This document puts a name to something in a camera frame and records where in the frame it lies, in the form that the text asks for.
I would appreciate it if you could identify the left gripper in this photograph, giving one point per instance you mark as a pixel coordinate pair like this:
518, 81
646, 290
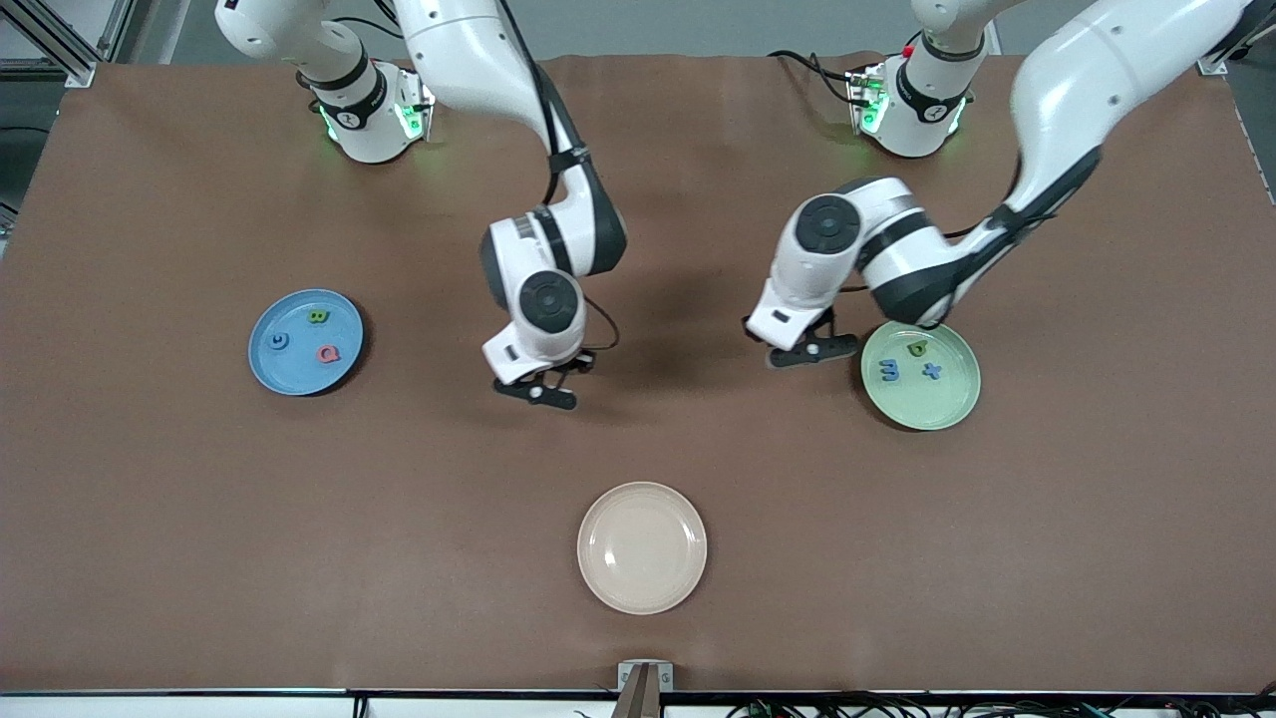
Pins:
747, 327

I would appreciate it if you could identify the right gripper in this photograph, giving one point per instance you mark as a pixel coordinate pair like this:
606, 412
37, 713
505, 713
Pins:
574, 363

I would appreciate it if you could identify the blue letter m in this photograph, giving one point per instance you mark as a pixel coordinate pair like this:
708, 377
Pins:
890, 371

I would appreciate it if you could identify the red letter Q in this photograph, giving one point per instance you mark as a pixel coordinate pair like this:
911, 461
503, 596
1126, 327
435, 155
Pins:
321, 353

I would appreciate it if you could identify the blue letter G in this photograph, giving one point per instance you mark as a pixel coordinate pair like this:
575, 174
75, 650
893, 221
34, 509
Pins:
273, 341

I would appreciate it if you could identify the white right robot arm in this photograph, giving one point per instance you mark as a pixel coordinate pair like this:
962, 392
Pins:
469, 50

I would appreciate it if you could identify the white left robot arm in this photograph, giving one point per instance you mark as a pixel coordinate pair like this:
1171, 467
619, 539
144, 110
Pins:
1077, 80

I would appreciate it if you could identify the green plate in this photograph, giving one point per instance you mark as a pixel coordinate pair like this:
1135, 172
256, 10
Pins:
927, 404

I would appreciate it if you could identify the beige plate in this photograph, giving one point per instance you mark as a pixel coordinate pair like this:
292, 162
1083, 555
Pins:
642, 548

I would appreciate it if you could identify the blue plate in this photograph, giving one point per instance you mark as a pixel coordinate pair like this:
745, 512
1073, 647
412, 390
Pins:
299, 374

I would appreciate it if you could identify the brown table mat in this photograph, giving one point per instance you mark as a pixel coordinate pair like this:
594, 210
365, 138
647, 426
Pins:
399, 499

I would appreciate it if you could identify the grey metal camera bracket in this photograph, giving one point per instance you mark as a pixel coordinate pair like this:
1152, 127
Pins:
645, 698

